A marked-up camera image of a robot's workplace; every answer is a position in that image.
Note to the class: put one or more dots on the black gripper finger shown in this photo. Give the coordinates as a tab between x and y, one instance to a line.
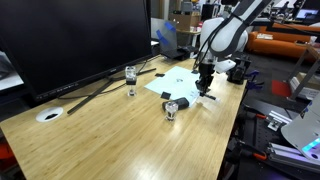
202	87

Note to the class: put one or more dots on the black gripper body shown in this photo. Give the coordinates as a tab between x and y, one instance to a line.
206	73

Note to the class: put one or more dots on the white black Expo marker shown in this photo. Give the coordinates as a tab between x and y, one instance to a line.
208	96

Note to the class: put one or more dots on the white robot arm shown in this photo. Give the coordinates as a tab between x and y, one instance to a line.
220	37

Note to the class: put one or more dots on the white paper sheet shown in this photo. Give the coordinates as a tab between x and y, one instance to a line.
178	82

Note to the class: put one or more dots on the black whiteboard eraser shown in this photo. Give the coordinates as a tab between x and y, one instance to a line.
180	104

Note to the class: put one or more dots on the black tape square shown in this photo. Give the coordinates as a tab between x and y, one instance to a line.
159	75
165	95

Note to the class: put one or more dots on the clear crystal glass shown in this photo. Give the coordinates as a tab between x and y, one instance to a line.
171	109

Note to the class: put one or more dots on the grey box with blue tape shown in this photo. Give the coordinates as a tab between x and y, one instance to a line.
167	37

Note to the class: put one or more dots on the clear glass on black base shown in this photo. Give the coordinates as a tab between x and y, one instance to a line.
131	81

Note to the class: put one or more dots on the orange sofa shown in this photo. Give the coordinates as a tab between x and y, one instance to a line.
276	43

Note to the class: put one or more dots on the black monitor stand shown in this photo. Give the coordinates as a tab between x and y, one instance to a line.
102	89

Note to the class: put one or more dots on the large black monitor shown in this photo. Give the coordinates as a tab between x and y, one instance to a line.
60	45

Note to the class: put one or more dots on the white table grommet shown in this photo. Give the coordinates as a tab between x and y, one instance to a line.
49	114

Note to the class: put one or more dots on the black clamp mount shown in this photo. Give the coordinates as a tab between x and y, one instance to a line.
237	73

